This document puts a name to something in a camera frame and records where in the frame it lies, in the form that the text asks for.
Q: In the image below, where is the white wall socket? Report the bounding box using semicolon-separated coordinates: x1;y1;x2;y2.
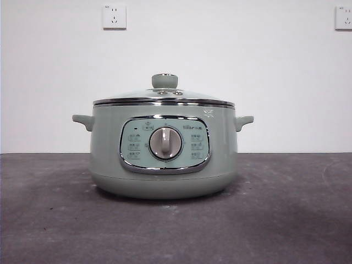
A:
334;5;352;31
103;4;128;30

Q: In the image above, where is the glass lid with green knob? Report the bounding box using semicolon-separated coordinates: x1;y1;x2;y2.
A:
92;73;235;107

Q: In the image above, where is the pale green electric cooking pot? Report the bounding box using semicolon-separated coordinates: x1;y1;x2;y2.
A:
71;103;255;199

